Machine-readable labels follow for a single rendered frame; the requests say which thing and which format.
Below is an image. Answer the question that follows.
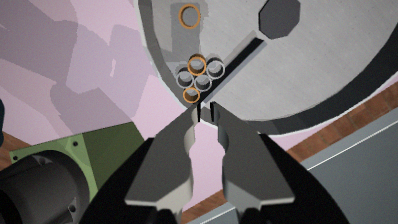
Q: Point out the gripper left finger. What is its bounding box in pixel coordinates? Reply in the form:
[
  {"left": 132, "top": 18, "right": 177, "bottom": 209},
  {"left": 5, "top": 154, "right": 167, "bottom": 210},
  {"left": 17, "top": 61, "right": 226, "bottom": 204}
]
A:
[{"left": 78, "top": 102, "right": 201, "bottom": 224}]

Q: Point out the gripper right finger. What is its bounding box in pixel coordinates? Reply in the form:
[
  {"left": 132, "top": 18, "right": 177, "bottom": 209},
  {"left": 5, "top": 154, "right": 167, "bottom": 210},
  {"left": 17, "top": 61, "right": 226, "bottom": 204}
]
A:
[{"left": 210, "top": 101, "right": 350, "bottom": 224}]

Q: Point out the steel bushing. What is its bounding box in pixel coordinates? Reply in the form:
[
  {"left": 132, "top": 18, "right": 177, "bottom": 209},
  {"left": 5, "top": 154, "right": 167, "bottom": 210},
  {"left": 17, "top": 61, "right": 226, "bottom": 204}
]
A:
[
  {"left": 176, "top": 67, "right": 195, "bottom": 88},
  {"left": 194, "top": 71, "right": 212, "bottom": 92},
  {"left": 206, "top": 57, "right": 225, "bottom": 79}
]

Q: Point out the bronze bushing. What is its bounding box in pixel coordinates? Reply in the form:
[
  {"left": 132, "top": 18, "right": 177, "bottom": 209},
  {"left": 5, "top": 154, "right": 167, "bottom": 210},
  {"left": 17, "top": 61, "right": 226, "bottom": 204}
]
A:
[
  {"left": 187, "top": 54, "right": 206, "bottom": 76},
  {"left": 178, "top": 4, "right": 201, "bottom": 29},
  {"left": 183, "top": 83, "right": 200, "bottom": 103}
]

